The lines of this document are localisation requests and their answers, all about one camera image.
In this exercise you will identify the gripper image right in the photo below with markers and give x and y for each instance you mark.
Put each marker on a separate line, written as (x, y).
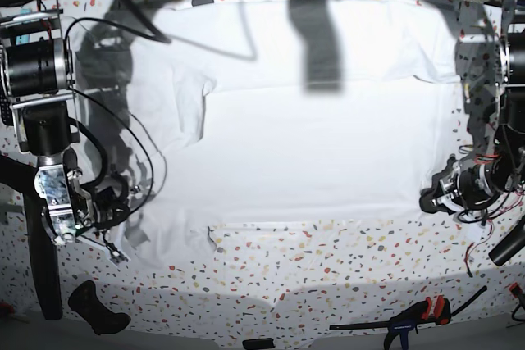
(462, 187)

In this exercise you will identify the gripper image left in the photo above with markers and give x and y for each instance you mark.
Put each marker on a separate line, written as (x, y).
(111, 205)

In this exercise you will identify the white T-shirt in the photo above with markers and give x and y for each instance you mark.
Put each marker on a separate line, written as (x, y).
(272, 112)

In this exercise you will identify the robot arm image left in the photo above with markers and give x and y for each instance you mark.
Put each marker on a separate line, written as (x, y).
(36, 90)

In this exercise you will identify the black cylinder flashlight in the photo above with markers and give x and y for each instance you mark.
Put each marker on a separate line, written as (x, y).
(509, 246)

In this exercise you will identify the black chair armrest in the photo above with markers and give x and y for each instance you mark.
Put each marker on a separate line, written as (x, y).
(43, 253)

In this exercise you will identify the black game controller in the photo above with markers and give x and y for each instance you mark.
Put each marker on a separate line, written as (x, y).
(84, 301)

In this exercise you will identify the small orange clip right edge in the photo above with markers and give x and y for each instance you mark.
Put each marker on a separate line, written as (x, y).
(515, 290)

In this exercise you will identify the black orange bar clamp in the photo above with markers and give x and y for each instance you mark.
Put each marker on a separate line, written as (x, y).
(438, 313)

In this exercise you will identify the black TV remote control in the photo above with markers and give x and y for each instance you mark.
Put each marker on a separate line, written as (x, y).
(6, 113)

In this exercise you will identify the teal marker pen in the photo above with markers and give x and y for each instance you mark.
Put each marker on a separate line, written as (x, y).
(23, 39)

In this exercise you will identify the terrazzo pattern table cloth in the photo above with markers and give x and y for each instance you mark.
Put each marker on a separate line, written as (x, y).
(290, 282)

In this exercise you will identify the small black rectangular device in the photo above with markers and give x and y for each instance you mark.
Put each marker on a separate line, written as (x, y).
(258, 344)

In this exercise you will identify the wrist camera board image left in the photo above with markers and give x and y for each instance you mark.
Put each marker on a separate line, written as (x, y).
(116, 256)

